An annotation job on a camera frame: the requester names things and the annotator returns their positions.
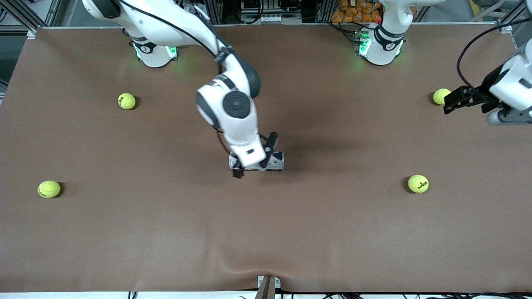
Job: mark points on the clear tennis ball can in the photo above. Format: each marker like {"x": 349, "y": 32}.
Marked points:
{"x": 277, "y": 162}

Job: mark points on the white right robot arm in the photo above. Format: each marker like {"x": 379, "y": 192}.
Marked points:
{"x": 232, "y": 112}

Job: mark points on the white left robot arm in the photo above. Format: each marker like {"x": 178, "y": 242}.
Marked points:
{"x": 384, "y": 50}

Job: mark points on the yellow tennis ball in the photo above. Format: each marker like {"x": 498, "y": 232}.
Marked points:
{"x": 418, "y": 183}
{"x": 126, "y": 101}
{"x": 49, "y": 189}
{"x": 439, "y": 95}

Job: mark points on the brown table mat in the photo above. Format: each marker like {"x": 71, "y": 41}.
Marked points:
{"x": 266, "y": 216}

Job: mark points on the pile of orange items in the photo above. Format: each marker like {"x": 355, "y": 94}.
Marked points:
{"x": 353, "y": 14}

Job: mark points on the aluminium frame post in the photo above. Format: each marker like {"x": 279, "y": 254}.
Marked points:
{"x": 25, "y": 16}
{"x": 214, "y": 10}
{"x": 509, "y": 18}

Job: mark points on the metal table edge bracket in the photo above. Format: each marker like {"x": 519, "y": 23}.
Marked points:
{"x": 268, "y": 284}

